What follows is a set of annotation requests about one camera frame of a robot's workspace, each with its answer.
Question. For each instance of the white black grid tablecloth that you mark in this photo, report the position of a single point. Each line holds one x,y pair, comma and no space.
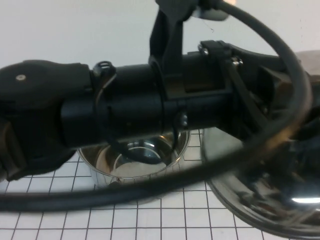
125,225

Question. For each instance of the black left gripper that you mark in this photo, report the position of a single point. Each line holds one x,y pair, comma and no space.
207,110

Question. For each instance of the stainless steel lid black knob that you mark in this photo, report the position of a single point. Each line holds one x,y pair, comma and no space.
225,150

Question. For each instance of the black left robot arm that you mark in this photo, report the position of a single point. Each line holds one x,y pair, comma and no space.
37,100

